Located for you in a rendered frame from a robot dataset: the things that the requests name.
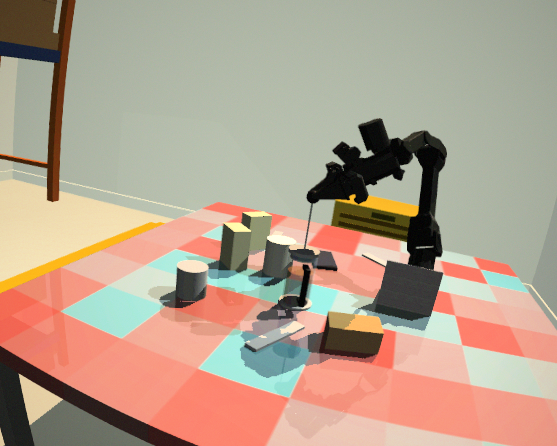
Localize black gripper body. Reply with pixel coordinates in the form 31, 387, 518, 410
325, 157, 380, 204

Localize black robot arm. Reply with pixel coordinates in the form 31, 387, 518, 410
332, 118, 447, 271

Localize brown rectangular block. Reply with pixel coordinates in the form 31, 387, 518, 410
323, 311, 384, 355

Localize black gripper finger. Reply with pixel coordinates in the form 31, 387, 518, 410
308, 168, 334, 192
312, 173, 350, 200

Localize pale green rectangular block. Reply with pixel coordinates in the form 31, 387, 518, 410
241, 211, 272, 251
220, 222, 252, 271

